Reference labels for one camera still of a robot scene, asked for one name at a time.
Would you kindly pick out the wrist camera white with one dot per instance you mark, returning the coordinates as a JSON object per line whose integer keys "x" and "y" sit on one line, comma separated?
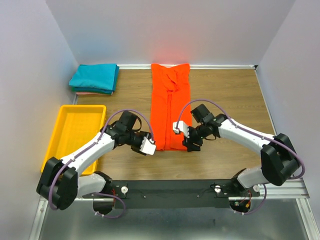
{"x": 147, "y": 146}
{"x": 180, "y": 127}

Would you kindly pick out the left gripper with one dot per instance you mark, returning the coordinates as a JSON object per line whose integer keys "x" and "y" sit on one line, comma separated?
{"x": 143, "y": 134}

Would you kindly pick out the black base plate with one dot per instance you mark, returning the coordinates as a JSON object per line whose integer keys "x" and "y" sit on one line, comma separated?
{"x": 172, "y": 194}

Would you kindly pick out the yellow plastic bin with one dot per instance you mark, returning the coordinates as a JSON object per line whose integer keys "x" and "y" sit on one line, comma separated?
{"x": 75, "y": 126}

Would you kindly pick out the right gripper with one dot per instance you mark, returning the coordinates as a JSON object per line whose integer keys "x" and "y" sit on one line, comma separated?
{"x": 188, "y": 142}

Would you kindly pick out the teal folded t shirt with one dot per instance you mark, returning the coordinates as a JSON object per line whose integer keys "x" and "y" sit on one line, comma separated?
{"x": 99, "y": 76}

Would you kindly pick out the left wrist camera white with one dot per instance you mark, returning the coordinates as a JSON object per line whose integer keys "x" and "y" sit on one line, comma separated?
{"x": 147, "y": 146}

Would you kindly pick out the white table edge strip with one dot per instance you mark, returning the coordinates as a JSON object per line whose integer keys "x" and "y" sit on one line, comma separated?
{"x": 192, "y": 66}

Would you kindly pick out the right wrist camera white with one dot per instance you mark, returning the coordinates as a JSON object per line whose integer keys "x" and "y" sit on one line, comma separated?
{"x": 180, "y": 127}

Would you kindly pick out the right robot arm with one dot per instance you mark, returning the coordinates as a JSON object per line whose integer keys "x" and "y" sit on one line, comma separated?
{"x": 278, "y": 158}

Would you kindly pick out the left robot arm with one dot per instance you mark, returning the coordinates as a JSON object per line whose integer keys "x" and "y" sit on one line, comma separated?
{"x": 58, "y": 183}

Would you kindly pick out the pink folded t shirt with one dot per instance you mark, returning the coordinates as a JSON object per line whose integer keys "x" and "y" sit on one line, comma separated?
{"x": 93, "y": 93}

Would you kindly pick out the orange t shirt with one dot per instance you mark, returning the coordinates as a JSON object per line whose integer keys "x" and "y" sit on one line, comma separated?
{"x": 171, "y": 91}

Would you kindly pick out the aluminium frame rail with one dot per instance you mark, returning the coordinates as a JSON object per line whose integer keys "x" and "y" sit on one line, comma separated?
{"x": 278, "y": 213}

